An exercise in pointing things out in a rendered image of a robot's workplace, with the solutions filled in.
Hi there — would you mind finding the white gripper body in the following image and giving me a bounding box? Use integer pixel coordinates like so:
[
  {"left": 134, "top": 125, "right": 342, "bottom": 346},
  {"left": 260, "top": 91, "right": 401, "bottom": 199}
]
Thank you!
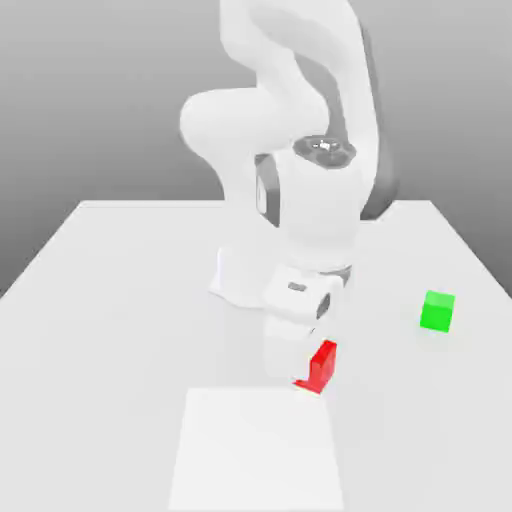
[{"left": 262, "top": 316, "right": 318, "bottom": 381}]

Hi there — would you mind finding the small red cube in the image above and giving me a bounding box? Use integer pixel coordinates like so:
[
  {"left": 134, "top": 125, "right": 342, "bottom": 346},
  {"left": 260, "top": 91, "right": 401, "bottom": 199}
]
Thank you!
[{"left": 292, "top": 339, "right": 338, "bottom": 396}]

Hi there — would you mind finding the small green cube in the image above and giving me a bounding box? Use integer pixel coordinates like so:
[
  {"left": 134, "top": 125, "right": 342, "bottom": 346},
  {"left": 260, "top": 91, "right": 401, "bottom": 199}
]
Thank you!
[{"left": 419, "top": 290, "right": 457, "bottom": 334}]

